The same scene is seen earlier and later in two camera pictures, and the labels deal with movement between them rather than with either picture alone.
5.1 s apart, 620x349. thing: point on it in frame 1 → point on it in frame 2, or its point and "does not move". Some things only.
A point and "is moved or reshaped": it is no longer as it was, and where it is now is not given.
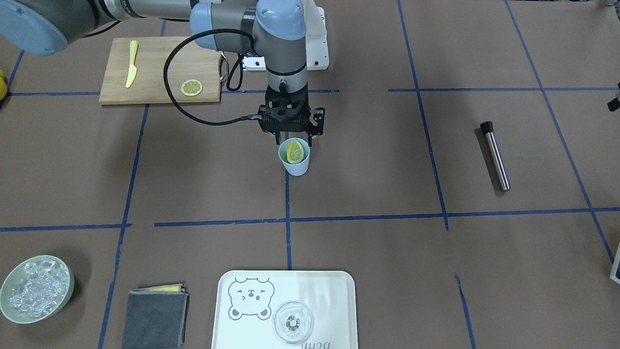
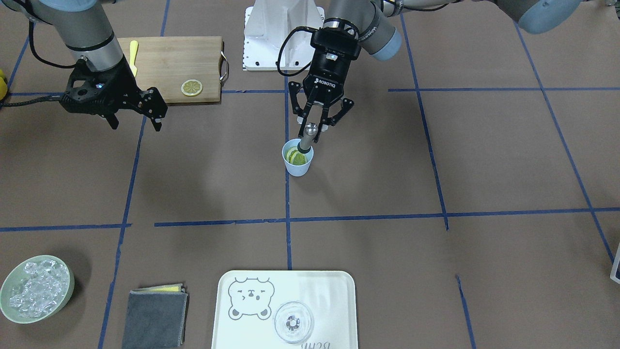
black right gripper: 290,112 → 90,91
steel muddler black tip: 487,128 → 303,150
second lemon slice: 191,87 does not move
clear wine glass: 292,322 does not move
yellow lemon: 3,86 does not move
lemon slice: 295,152 is moved or reshaped
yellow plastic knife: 133,70 does not move
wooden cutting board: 189,61 does not move
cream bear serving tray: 246,301 does not move
